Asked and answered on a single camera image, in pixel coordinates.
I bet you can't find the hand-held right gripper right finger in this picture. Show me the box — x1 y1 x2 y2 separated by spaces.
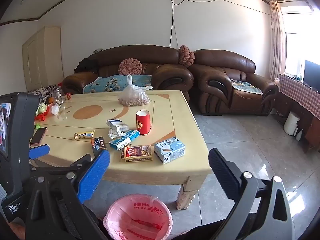
208 148 293 240

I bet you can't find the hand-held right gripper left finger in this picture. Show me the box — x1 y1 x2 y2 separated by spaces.
25 150 111 240

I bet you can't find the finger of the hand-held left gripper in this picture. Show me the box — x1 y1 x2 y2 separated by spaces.
29 144 50 160
30 154 92 174

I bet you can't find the gold snack wrapper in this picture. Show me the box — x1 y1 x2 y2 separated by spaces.
73 130 95 141

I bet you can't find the white tissue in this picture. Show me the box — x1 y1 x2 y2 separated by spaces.
108 128 127 139

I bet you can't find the playing card box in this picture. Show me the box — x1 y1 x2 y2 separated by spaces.
120 144 153 163

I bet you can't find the white and blue cigarette box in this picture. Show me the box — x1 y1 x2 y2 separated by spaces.
106 119 129 132

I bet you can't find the light blue milk carton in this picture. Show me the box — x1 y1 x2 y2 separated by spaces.
154 137 186 165

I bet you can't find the bin with pink bag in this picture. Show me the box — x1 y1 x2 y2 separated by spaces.
103 194 173 240

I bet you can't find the red paper cup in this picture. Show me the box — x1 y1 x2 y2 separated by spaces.
136 110 152 135

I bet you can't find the smartphone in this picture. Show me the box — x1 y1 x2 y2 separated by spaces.
29 127 48 145

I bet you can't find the red plastic tray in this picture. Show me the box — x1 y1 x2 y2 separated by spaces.
35 102 54 122

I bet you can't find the black cardboard snack box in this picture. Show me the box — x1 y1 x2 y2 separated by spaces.
90 136 107 157

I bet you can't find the green and white toy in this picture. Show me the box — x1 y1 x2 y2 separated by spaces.
37 103 48 117

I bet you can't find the blue and white medicine box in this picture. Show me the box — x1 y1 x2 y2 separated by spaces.
109 129 140 150

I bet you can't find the patterned cloth stool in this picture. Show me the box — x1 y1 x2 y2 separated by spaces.
26 85 59 98

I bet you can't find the glass jar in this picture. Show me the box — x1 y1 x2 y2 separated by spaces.
52 86 66 104

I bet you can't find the cream wardrobe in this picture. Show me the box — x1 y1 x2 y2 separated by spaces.
22 26 63 92

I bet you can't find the beige coffee table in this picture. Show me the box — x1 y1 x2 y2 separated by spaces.
29 90 210 210

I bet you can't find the white round appliance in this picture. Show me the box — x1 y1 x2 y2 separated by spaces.
283 112 300 137

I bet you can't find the plastic bag of peanuts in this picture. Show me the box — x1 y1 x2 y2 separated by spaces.
118 74 153 107

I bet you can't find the blue armchair seat cover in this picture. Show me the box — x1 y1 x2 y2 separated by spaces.
230 79 263 95

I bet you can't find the blue floral sofa cover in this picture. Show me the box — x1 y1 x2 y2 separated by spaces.
83 74 153 94

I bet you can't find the brown leather armchair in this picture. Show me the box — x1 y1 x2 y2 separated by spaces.
188 49 279 117

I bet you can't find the checked tablecloth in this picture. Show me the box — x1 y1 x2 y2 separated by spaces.
279 74 320 122

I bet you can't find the round pink knitted cushion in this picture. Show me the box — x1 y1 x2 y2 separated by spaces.
184 51 195 68
118 58 143 76
178 45 191 64

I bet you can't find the brown leather sofa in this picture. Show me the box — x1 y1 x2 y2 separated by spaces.
61 44 194 103

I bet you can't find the black television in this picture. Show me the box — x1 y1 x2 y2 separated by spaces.
303 60 320 93

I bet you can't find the beige curtain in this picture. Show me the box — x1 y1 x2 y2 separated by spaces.
269 0 287 82

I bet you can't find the window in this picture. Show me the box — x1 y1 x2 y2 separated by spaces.
281 5 320 75

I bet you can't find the black wall cable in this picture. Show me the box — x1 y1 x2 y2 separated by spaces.
169 0 185 48

